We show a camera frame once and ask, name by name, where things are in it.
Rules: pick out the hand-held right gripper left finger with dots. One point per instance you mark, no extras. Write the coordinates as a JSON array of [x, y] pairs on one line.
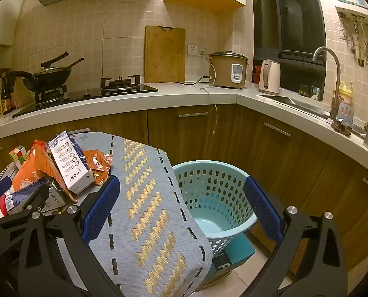
[[101, 210]]

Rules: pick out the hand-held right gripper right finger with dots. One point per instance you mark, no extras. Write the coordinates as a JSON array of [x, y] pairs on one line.
[[262, 210]]

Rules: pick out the red white wrapper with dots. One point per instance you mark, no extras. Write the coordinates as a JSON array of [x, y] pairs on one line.
[[7, 204]]

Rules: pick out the white printed carton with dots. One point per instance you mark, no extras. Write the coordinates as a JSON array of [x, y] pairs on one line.
[[72, 167], [54, 201]]

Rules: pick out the orange snack bag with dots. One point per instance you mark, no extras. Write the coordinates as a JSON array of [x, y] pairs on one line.
[[29, 173]]

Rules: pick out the orange sachet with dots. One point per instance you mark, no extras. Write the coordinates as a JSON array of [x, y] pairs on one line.
[[94, 158], [103, 177]]

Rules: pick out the light blue plastic basket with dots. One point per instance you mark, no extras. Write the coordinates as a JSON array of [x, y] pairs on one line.
[[211, 222]]

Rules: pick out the colourful puzzle cube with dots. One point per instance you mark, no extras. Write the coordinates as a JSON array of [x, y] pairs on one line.
[[18, 154]]

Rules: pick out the grey cloth with yellow zigzags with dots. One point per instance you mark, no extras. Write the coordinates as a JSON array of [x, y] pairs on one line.
[[146, 191]]

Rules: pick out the wooden kitchen base cabinet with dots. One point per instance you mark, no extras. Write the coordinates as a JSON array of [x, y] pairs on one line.
[[233, 136]]

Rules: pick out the dark sauce bottle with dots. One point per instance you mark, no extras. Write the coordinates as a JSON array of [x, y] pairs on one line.
[[5, 96]]

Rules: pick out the steel sink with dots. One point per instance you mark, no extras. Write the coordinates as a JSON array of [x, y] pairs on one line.
[[295, 102]]

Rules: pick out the black glass gas stove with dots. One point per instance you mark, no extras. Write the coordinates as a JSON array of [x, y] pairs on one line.
[[88, 94]]

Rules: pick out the black wok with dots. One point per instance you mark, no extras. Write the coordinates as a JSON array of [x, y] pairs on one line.
[[52, 79]]

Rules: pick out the grey sponge holder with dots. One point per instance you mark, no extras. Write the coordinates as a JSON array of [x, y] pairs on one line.
[[344, 116]]

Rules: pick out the white electric kettle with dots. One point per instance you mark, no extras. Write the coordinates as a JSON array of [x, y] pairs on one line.
[[270, 79]]

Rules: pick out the red plastic container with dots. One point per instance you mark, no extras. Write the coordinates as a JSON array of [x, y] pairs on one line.
[[257, 74]]

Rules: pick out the yellow detergent bottle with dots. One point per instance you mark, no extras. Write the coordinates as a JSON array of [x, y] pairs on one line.
[[346, 94]]

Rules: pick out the beige rice cooker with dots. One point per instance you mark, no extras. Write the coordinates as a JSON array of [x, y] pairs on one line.
[[224, 71]]

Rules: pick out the steel kitchen faucet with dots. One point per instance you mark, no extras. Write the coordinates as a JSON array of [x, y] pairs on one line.
[[337, 77]]

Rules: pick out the wooden cutting board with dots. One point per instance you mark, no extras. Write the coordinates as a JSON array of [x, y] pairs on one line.
[[164, 55]]

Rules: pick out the dark window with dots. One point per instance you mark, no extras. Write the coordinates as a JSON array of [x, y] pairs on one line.
[[289, 21]]

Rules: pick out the white wall socket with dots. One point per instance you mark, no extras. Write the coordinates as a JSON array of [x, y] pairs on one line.
[[193, 50]]

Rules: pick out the wall utensil rack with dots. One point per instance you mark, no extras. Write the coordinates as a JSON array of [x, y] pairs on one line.
[[355, 14]]

